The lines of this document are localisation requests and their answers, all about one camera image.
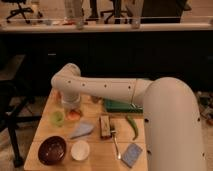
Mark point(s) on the purple bowl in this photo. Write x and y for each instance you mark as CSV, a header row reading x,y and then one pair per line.
x,y
52,150

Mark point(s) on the orange bowl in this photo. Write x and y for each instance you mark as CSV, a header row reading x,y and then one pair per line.
x,y
57,95

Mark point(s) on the green chili pepper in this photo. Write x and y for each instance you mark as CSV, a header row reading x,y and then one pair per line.
x,y
133,124

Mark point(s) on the small white bowl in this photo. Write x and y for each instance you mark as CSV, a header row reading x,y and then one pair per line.
x,y
80,150

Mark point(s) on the silver fork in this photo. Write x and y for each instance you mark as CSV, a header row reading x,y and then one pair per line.
x,y
113,133

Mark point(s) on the green cup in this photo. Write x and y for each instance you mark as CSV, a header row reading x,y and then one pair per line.
x,y
57,118

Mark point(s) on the small orange apple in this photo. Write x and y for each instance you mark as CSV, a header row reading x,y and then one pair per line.
x,y
73,115

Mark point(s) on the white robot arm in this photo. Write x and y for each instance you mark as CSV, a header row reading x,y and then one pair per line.
x,y
173,130

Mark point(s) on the green plastic tray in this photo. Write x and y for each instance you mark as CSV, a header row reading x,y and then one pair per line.
x,y
120,107

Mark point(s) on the black chair left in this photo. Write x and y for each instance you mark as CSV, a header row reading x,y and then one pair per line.
x,y
9,118

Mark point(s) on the dark metal cup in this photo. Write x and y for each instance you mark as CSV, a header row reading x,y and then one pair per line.
x,y
95,99

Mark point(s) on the black office chair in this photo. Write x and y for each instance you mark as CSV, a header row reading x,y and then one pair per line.
x,y
19,10

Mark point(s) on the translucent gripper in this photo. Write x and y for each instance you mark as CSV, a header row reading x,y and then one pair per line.
x,y
71,107

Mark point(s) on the blue sponge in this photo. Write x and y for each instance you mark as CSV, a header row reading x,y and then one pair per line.
x,y
131,154

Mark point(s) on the brown rectangular block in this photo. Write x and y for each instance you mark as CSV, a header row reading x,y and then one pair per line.
x,y
105,127

